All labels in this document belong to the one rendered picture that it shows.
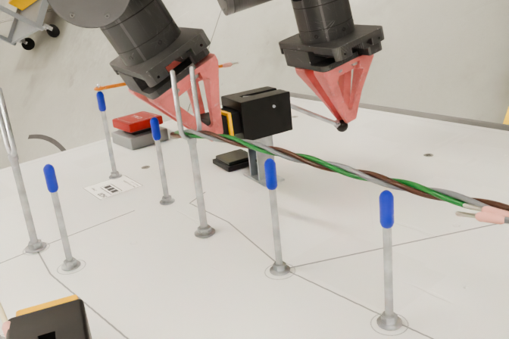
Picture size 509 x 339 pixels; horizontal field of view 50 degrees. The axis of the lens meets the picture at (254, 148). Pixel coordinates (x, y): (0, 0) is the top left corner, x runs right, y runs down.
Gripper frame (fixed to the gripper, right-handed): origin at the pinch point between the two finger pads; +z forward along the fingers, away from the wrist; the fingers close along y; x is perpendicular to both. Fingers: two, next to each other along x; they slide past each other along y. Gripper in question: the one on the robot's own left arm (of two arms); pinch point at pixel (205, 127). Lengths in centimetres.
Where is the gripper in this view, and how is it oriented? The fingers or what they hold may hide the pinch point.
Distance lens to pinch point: 53.0
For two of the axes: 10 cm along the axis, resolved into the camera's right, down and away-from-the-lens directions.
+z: 4.6, 7.5, 4.7
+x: 7.4, -6.2, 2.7
